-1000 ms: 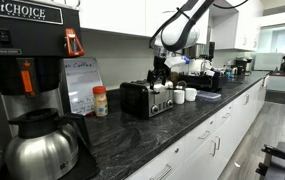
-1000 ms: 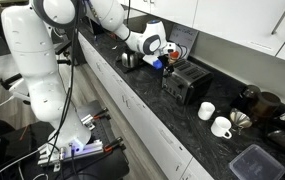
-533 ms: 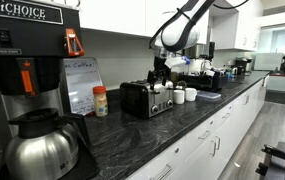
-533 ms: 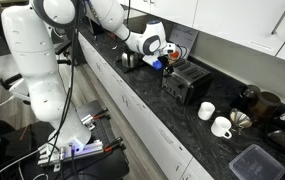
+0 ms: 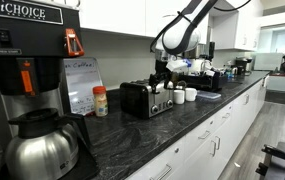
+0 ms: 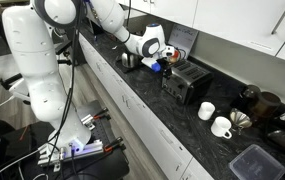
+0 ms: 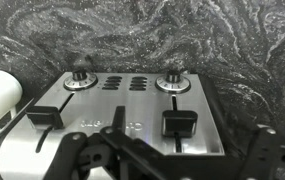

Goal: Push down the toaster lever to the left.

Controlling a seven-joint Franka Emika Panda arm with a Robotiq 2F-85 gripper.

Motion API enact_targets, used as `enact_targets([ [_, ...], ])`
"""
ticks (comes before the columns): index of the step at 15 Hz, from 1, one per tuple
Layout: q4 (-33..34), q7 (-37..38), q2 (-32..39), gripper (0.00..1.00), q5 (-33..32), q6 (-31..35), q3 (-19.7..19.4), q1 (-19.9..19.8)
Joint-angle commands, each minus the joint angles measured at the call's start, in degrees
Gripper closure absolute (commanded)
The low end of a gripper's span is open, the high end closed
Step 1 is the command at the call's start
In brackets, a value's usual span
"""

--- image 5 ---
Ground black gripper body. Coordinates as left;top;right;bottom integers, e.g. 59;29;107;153
154;59;172;81

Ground stainless steel four-slot toaster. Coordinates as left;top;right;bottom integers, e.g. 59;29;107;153
119;78;175;120

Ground white ceramic mug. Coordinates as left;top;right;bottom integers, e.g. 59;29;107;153
172;89;186;106
184;87;198;103

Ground black condiment organizer tray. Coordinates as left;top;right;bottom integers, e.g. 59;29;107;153
177;70;229;93

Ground creamer bottle with orange cap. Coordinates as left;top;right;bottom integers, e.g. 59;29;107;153
92;85;109;118

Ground small whiteboard sign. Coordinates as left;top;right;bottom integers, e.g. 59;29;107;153
63;56;104;116

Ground white lower cabinet run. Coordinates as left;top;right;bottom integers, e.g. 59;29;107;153
124;75;269;180

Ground black drip coffee maker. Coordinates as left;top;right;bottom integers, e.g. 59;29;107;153
234;56;254;76

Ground white low cabinet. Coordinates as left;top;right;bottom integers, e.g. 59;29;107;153
266;74;285;93

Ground stainless steel coffee carafe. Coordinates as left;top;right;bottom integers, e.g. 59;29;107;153
4;107;92;180

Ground black commercial coffee brewer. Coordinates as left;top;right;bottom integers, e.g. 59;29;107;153
0;0;100;180

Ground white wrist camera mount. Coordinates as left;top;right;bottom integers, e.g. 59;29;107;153
165;57;193;73

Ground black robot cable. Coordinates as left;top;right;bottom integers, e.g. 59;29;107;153
149;0;252;56

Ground white upper wall cabinets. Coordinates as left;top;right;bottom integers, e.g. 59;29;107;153
48;0;264;52

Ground metal cabinet door handle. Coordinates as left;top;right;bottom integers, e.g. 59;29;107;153
214;135;222;151
243;93;251;106
209;139;217;158

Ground black cart with orange handle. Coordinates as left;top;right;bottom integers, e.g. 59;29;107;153
254;141;285;180

